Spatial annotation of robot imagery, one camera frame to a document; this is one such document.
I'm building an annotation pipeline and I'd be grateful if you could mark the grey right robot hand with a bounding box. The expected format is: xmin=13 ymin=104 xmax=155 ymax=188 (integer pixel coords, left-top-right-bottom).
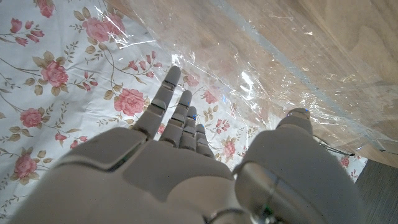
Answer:
xmin=7 ymin=65 xmax=365 ymax=224

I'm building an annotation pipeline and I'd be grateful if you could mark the clear cling film sheet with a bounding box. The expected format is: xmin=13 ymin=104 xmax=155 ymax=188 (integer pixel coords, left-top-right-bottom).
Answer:
xmin=93 ymin=0 xmax=398 ymax=156

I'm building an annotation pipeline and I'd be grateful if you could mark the floral rose curtain backdrop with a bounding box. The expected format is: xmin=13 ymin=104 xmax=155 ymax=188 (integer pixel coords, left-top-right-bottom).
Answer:
xmin=0 ymin=0 xmax=368 ymax=218

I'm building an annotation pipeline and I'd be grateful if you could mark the dark perforated partition panel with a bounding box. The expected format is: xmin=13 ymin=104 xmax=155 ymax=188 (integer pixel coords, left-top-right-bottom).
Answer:
xmin=354 ymin=158 xmax=398 ymax=224

